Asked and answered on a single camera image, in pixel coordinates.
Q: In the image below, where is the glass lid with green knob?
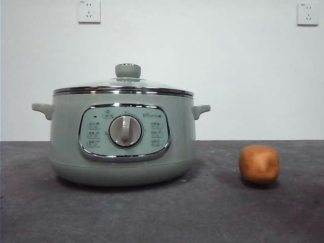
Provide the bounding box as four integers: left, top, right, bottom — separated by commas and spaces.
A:
53, 63, 195, 98

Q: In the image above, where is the brown potato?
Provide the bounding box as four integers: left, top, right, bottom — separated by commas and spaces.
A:
238, 144, 280, 185

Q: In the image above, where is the pale green electric pot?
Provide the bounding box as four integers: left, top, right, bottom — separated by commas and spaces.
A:
31, 91, 211, 188

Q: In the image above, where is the white wall socket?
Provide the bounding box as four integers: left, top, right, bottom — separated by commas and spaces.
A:
77, 0, 101, 25
297, 3, 319, 26

